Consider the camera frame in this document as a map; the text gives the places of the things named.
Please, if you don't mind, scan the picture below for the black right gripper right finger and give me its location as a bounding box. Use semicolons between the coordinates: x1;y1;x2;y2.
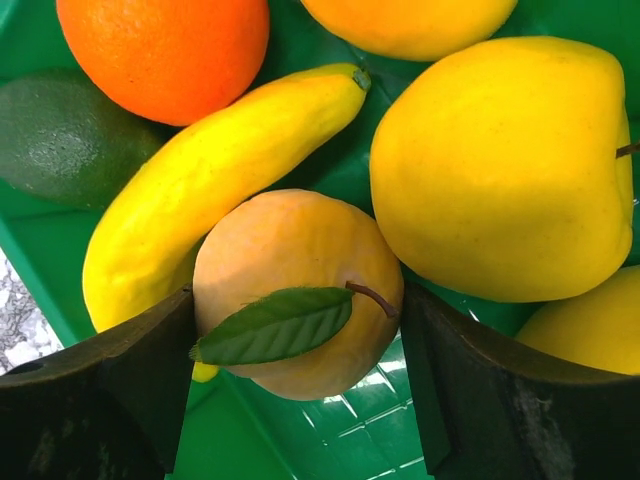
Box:
401;283;639;479

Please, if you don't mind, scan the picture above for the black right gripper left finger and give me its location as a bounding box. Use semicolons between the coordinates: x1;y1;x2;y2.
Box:
1;286;195;479

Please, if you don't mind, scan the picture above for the peach with green leaf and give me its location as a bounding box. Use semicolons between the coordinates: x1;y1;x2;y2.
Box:
193;189;404;401

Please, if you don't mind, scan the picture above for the yellow lemon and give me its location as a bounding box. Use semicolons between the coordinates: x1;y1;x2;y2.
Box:
516;266;639;375

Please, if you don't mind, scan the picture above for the yellow banana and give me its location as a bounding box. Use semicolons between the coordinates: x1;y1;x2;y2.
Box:
82;62;373;384

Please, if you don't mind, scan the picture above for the yellow apple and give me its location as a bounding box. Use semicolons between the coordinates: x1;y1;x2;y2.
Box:
370;36;633;303

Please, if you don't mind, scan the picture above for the green avocado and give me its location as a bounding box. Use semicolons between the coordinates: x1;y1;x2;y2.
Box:
1;68;166;209

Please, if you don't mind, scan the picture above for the green plastic tray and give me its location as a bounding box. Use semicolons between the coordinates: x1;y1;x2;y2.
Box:
1;1;639;479

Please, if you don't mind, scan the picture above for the orange fruit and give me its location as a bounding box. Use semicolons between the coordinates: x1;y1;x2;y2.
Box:
56;0;270;126

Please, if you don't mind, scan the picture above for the yellow orange mango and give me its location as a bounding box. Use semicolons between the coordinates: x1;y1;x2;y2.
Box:
303;0;517;61

